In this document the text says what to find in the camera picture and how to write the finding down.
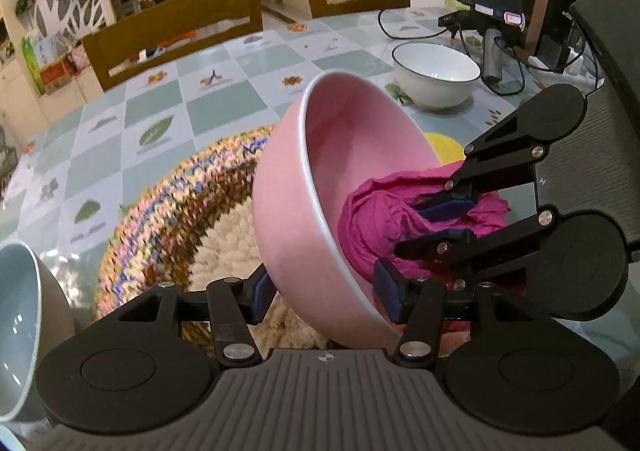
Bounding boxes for green carton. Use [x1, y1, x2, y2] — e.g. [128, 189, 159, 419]
[20, 33, 47, 94]

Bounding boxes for wide wooden chair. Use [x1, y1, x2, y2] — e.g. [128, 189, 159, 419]
[81, 0, 264, 92]

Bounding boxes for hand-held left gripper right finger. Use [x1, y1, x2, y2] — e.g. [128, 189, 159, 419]
[373, 258, 506, 373]

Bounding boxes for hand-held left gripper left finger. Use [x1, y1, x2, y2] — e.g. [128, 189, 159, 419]
[116, 262, 277, 366]

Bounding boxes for white bowl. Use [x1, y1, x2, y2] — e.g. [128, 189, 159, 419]
[391, 41, 482, 110]

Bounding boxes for grey bowl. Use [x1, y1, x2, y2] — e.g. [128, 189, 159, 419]
[0, 239, 76, 424]

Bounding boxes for magenta cloth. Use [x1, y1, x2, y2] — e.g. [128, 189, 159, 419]
[337, 158, 511, 332]

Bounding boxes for leaf print checked tablecloth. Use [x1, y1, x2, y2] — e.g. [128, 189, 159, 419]
[0, 6, 616, 437]

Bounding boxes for multicolour woven round mat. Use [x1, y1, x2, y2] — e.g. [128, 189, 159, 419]
[91, 123, 351, 351]

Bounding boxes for yellow sponge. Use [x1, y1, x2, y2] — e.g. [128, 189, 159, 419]
[422, 131, 467, 166]

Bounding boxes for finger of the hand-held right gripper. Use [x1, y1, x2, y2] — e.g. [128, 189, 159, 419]
[411, 112, 553, 222]
[394, 208, 558, 293]

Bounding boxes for pink bowl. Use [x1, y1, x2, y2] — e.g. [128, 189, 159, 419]
[251, 71, 443, 349]

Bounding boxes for black cable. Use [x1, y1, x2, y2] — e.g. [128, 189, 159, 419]
[377, 0, 478, 40]

